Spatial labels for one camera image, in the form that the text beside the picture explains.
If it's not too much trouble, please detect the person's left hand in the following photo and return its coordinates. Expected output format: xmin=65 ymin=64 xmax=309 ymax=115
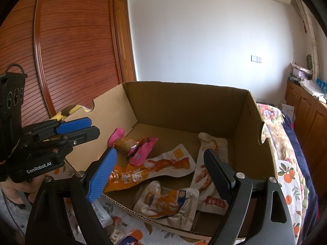
xmin=1 ymin=175 xmax=45 ymax=205

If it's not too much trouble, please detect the brown cardboard box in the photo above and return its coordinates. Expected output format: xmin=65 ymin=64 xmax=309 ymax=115
xmin=66 ymin=82 xmax=277 ymax=244

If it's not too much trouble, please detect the silver blue snack pouch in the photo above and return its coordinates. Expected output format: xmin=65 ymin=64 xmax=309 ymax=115
xmin=110 ymin=225 xmax=143 ymax=245

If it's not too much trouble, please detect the silver white pouch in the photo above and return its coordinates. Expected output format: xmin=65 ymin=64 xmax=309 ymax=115
xmin=91 ymin=200 xmax=113 ymax=228

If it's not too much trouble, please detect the pink wrapped snack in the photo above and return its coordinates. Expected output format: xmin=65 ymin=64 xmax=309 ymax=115
xmin=108 ymin=128 xmax=158 ymax=166

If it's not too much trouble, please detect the silver orange snack pouch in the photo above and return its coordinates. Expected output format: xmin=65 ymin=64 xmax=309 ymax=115
xmin=133 ymin=181 xmax=199 ymax=231

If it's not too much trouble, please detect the orange-print white bedsheet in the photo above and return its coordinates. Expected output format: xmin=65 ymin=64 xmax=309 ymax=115
xmin=48 ymin=158 xmax=311 ymax=245

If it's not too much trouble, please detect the white wall switch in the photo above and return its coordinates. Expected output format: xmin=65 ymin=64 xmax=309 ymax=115
xmin=251 ymin=55 xmax=262 ymax=63

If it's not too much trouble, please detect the floral quilt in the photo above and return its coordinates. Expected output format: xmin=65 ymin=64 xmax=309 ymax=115
xmin=257 ymin=103 xmax=304 ymax=171

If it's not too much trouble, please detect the long orange white snack pouch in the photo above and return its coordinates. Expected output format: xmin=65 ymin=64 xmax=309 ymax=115
xmin=104 ymin=144 xmax=196 ymax=193

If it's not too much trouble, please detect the dark blue blanket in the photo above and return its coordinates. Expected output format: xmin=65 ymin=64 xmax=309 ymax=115
xmin=283 ymin=115 xmax=320 ymax=243

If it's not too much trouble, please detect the white chicken snack pouch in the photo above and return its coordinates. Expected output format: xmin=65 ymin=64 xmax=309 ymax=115
xmin=190 ymin=131 xmax=230 ymax=216

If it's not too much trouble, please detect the wooden cabinet under window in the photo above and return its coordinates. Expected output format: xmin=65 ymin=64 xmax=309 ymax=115
xmin=285 ymin=80 xmax=327 ymax=198

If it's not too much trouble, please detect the clutter on cabinet top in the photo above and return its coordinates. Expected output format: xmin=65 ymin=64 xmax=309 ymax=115
xmin=289 ymin=62 xmax=326 ymax=104

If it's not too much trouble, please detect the yellow pillow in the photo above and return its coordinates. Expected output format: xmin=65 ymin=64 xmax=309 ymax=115
xmin=51 ymin=105 xmax=91 ymax=121

